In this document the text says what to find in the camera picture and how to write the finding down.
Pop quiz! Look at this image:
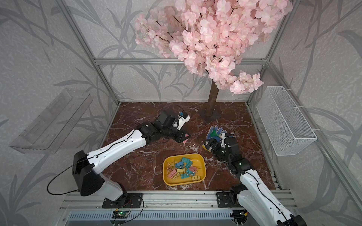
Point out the artificial pink cherry blossom tree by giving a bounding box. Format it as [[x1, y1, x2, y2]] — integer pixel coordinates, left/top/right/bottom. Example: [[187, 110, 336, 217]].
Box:
[[134, 0, 293, 117]]

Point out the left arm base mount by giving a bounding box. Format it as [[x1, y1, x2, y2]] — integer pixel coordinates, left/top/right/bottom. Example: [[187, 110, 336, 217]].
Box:
[[102, 193, 143, 209]]

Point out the grey metal tree base plate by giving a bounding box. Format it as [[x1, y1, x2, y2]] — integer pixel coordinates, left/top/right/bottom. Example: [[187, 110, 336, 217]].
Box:
[[199, 109, 221, 123]]

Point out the white wire mesh basket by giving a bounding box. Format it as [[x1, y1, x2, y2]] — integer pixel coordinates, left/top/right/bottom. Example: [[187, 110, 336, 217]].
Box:
[[256, 86, 317, 156]]

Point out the blue binder clip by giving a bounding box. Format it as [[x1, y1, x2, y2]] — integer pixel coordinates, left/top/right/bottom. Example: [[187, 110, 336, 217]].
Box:
[[175, 161, 184, 169]]

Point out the small olive yellow binder clip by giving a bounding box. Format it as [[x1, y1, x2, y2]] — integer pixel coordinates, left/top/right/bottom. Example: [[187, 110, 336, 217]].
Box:
[[191, 176, 201, 181]]

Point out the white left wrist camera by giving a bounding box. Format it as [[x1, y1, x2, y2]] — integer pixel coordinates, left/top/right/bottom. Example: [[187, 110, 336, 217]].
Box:
[[177, 113, 190, 131]]

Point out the dark red binder clip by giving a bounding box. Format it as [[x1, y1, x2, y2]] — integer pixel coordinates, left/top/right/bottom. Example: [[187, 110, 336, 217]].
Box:
[[189, 166, 197, 173]]

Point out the clear acrylic wall shelf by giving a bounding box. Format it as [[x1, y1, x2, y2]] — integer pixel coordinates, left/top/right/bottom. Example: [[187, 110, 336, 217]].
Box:
[[10, 89, 93, 154]]

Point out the aluminium front rail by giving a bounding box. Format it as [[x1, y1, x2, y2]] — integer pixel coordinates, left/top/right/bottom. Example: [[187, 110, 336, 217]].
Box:
[[59, 190, 298, 211]]

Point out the blue dotted white work glove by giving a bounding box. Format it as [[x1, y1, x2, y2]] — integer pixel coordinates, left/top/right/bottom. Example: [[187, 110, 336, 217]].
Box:
[[202, 125, 227, 152]]

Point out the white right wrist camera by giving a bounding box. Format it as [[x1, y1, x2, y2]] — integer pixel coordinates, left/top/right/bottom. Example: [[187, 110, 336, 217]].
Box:
[[220, 133, 226, 148]]

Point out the left green circuit board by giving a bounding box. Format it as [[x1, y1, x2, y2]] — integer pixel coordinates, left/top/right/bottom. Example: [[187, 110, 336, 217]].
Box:
[[112, 211, 130, 219]]

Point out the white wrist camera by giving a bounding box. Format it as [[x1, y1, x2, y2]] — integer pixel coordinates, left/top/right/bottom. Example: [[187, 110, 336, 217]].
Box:
[[177, 113, 190, 131], [220, 133, 226, 148]]

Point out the teal binder clip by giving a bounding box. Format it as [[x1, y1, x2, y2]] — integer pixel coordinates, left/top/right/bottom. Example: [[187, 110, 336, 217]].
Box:
[[186, 169, 196, 176], [182, 157, 193, 166]]

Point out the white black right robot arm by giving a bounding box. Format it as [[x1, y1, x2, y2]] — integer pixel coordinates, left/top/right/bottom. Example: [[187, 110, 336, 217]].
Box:
[[203, 137, 306, 226]]

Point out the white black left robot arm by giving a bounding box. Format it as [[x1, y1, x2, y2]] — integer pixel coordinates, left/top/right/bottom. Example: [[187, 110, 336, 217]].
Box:
[[72, 110, 190, 201]]

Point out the right circuit board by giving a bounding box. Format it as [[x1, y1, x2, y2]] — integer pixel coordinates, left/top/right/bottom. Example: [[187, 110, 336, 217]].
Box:
[[230, 210, 248, 226]]

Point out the yellow plastic storage tray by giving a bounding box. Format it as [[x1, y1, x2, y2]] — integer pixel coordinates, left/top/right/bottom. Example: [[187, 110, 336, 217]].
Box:
[[163, 153, 206, 186]]

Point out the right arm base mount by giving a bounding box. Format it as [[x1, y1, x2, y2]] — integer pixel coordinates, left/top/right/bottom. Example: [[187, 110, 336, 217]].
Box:
[[216, 186, 241, 208]]

